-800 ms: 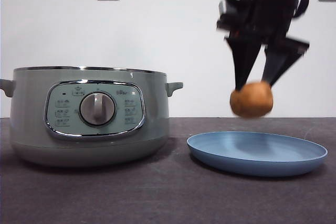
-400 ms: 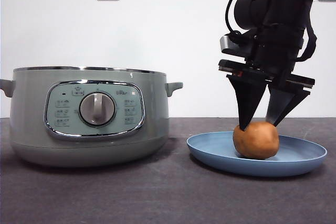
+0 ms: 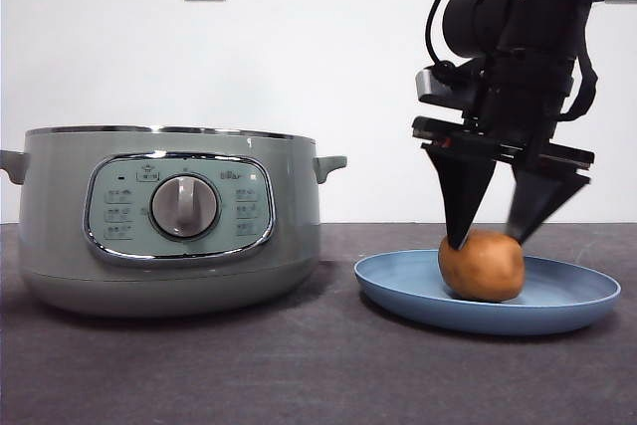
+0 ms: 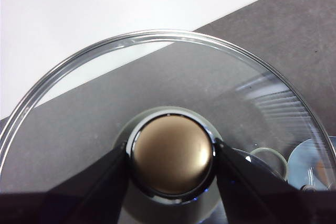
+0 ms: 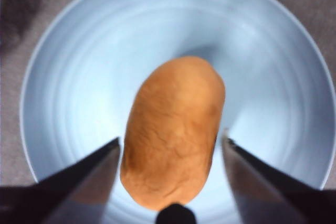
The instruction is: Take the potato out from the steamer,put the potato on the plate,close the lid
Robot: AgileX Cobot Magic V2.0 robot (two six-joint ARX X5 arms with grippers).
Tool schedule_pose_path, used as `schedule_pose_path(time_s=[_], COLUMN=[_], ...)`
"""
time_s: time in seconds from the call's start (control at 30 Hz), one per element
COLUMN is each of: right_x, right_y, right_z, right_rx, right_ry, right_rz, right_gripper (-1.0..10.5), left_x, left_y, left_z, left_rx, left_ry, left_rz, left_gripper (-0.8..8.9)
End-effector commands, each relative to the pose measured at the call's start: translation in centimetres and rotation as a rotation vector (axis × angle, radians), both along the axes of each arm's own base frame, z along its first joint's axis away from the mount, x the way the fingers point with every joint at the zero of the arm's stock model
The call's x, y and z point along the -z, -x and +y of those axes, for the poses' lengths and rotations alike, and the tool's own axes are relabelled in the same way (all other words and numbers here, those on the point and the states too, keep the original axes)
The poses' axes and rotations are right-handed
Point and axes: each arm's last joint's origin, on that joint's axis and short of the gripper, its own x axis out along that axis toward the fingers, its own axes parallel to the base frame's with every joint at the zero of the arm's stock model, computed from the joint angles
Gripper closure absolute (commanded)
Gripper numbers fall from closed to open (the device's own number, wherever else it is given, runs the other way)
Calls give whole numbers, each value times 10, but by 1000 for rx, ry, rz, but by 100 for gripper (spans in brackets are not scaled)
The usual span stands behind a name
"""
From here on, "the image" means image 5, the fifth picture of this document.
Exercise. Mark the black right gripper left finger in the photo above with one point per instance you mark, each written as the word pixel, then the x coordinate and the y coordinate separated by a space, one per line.
pixel 65 197

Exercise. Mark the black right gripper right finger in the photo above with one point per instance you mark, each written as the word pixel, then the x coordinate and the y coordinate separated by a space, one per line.
pixel 275 197

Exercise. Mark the brown potato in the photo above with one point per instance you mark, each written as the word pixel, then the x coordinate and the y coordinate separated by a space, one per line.
pixel 173 134

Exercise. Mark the blue round plate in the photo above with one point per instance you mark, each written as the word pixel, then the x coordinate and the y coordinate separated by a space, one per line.
pixel 78 77

